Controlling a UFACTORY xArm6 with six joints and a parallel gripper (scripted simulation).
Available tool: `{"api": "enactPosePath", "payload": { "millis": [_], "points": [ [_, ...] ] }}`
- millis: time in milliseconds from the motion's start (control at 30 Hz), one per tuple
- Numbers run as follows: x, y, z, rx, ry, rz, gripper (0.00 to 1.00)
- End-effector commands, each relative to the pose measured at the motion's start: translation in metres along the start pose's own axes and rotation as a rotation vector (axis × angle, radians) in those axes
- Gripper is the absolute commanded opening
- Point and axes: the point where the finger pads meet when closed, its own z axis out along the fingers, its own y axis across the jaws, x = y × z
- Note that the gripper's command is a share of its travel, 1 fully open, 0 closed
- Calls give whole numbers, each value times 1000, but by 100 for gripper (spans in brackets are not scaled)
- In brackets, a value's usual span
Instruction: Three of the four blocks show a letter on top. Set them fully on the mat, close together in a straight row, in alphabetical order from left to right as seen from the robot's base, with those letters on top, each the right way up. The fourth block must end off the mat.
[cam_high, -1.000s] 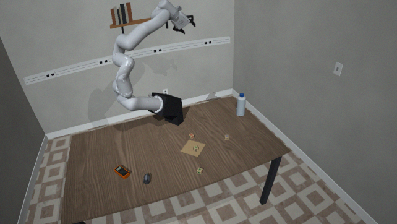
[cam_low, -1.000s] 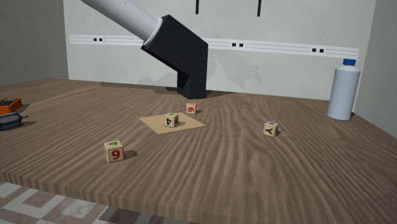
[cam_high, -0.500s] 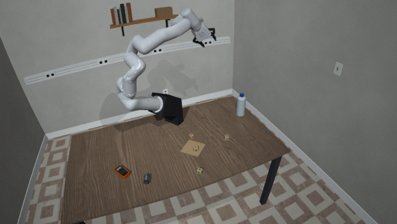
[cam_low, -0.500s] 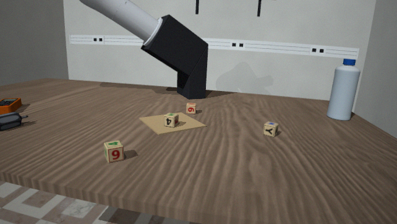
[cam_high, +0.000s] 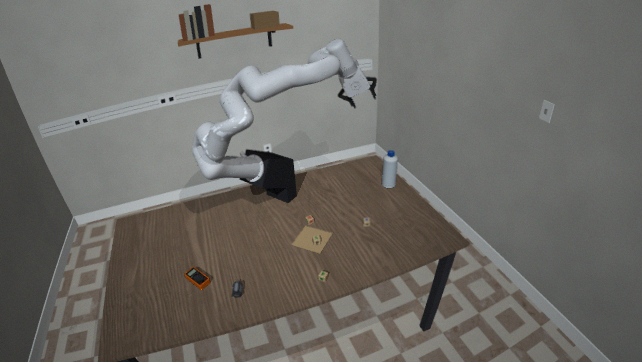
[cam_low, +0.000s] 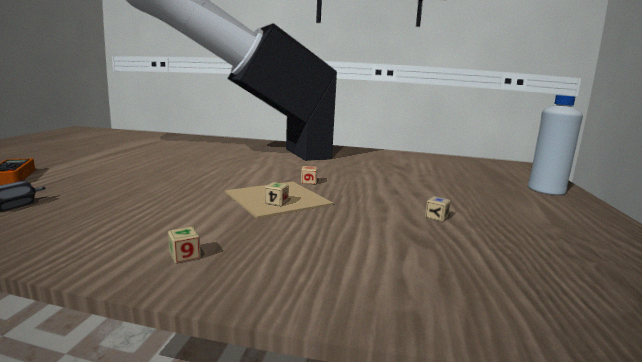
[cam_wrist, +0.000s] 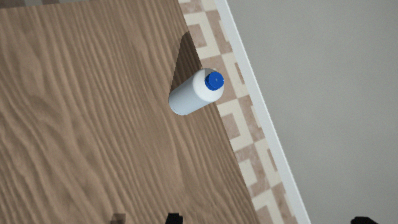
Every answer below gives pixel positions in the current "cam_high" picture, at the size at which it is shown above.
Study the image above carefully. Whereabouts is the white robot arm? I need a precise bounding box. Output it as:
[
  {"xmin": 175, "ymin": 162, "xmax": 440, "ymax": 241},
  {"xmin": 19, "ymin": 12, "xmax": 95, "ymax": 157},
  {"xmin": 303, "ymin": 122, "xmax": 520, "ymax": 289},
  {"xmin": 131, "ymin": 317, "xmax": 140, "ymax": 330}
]
[{"xmin": 192, "ymin": 39, "xmax": 359, "ymax": 182}]

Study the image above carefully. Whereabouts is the white plastic bottle with blue cap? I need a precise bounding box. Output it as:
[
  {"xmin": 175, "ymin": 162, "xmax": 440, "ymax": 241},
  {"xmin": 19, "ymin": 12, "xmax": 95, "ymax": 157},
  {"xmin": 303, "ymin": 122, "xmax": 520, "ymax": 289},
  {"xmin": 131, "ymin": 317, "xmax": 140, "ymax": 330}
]
[{"xmin": 382, "ymin": 150, "xmax": 398, "ymax": 188}]

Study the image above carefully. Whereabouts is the orange multimeter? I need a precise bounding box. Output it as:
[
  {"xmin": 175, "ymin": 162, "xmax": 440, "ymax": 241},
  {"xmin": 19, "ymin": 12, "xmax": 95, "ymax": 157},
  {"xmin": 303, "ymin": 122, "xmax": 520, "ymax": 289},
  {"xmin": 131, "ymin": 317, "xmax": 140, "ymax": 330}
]
[{"xmin": 185, "ymin": 267, "xmax": 211, "ymax": 290}]

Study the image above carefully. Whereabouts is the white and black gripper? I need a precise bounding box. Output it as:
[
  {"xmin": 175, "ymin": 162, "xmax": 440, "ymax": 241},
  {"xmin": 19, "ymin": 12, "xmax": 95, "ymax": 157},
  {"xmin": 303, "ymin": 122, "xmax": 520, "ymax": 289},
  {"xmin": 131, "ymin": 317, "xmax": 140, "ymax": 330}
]
[{"xmin": 338, "ymin": 66, "xmax": 377, "ymax": 108}]

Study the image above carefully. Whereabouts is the tan flat mat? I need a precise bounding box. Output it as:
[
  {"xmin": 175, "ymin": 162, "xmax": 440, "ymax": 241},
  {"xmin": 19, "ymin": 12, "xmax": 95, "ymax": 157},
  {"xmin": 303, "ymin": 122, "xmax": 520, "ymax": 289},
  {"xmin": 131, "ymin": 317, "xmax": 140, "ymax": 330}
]
[{"xmin": 292, "ymin": 226, "xmax": 333, "ymax": 254}]

